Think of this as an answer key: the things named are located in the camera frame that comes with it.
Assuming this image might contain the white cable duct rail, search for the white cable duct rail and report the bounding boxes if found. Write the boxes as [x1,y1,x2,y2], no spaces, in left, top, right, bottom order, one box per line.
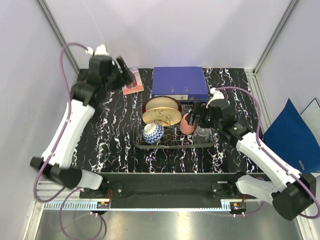
[43,201,111,211]

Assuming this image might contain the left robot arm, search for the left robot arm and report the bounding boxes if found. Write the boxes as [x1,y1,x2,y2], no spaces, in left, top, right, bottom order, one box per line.
[30,55,134,198]

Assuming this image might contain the red rimmed cream plate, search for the red rimmed cream plate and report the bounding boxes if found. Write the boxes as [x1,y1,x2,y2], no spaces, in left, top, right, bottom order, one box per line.
[142,96,182,113]

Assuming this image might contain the red illustrated booklet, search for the red illustrated booklet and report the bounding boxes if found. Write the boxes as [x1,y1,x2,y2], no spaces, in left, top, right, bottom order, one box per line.
[122,67,144,96]

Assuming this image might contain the blue ring binder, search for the blue ring binder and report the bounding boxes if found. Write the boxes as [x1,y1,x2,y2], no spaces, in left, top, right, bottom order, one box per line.
[151,66,209,101]

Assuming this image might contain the blue white patterned bowl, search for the blue white patterned bowl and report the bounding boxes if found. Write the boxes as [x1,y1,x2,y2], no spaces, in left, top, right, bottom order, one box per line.
[142,123,164,145]

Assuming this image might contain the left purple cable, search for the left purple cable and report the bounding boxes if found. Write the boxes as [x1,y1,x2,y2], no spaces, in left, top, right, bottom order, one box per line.
[33,42,109,240]

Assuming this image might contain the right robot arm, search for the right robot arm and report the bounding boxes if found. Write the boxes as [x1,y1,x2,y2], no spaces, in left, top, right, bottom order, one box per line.
[186,99,319,221]

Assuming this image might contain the clear glass tumbler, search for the clear glass tumbler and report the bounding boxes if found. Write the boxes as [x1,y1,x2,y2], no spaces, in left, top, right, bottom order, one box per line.
[192,125,211,145]

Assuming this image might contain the cream floral plate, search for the cream floral plate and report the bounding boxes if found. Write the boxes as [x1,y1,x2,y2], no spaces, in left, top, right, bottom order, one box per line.
[142,107,182,127]

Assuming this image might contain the blue folder outside cell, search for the blue folder outside cell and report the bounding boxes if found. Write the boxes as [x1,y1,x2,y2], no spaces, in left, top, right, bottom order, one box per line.
[262,97,320,182]

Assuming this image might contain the black wire dish rack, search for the black wire dish rack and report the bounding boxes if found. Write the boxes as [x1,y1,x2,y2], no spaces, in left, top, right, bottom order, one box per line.
[133,107,218,149]

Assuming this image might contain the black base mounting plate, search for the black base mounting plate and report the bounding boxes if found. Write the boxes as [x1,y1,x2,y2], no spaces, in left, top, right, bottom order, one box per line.
[79,172,252,211]

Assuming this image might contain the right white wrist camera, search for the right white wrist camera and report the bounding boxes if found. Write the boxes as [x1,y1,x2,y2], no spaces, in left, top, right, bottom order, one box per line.
[206,87,225,108]

